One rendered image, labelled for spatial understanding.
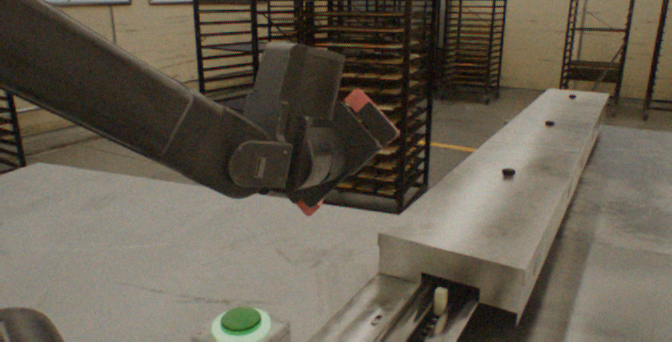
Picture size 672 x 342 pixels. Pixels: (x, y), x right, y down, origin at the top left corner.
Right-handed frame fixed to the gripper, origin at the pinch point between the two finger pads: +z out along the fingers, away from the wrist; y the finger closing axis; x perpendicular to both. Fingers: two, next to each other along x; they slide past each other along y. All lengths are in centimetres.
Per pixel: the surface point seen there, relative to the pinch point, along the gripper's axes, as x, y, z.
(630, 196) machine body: 37, -24, 57
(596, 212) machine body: 33, -17, 46
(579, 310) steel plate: 33.5, -6.4, 11.0
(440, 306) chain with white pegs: 20.9, 4.2, 0.8
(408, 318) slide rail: 19.2, 7.1, -2.4
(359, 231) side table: 7.0, 13.8, 23.4
